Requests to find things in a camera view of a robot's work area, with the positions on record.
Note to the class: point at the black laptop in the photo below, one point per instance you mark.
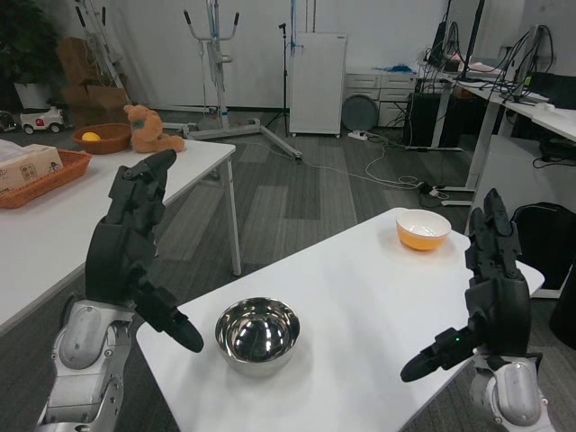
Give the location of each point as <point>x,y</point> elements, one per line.
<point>555,87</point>

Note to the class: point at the white drawer unit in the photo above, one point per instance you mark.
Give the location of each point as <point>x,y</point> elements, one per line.
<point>387,87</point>

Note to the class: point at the brown teddy bear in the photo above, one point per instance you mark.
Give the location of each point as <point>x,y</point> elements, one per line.
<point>148,132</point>

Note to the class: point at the orange bowl white inside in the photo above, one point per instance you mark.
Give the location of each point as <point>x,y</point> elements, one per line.
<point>423,240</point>

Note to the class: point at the white office desk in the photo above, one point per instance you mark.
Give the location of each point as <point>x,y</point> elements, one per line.
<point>558,119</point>

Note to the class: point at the white toy car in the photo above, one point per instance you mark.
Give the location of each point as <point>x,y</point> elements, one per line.
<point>42,120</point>

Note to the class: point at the green potted plant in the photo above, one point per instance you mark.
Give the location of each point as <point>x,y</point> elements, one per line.
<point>24,45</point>

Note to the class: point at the black waste bin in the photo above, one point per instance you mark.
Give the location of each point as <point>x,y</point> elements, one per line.
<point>564,319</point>

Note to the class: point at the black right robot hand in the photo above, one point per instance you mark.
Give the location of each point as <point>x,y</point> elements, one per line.
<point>501,315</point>

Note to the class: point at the black microphone stand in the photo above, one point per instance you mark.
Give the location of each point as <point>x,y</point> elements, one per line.
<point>285,85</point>

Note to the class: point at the rectangular orange wicker basket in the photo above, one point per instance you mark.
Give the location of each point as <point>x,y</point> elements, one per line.
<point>58,182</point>

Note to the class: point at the black floor power adapter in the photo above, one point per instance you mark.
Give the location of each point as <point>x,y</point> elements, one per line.
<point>431,190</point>

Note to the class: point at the yellow lemon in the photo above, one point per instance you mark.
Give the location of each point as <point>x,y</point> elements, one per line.
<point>91,136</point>

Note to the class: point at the black upright pole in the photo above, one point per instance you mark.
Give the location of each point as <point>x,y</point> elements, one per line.
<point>472,40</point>

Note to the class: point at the cardboard tissue box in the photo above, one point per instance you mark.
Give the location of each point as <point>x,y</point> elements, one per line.
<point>27,166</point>

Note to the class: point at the white wheeled lift stand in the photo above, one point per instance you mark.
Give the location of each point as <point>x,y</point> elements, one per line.
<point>220,99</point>

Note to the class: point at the round grey tray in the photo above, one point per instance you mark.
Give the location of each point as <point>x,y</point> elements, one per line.
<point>359,112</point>

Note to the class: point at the blue item on drawers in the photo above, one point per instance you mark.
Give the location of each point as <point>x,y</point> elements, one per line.
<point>398,68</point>

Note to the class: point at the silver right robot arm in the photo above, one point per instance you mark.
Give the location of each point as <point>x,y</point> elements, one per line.
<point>515,396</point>

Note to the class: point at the stacked brown cardboard boxes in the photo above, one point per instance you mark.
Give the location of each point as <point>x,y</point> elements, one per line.
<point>94,99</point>

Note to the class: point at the white power strip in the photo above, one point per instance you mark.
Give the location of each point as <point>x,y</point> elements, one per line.
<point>362,134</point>

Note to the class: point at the round brown wicker basket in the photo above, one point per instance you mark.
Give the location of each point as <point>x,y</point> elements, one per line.
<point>112,141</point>

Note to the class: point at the shiny metal bowl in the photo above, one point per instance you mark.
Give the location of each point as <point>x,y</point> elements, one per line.
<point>256,337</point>

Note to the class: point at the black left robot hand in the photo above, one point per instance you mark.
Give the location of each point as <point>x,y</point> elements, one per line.
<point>112,261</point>

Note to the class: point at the black bin with liner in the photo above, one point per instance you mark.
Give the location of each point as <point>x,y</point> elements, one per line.
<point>542,238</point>

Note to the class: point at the black computer tower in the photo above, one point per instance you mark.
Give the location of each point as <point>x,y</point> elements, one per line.
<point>423,117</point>

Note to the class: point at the tall white cabinet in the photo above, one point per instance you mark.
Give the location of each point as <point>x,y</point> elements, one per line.
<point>317,85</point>

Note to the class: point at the white side table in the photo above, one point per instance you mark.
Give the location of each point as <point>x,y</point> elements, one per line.
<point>58,234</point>

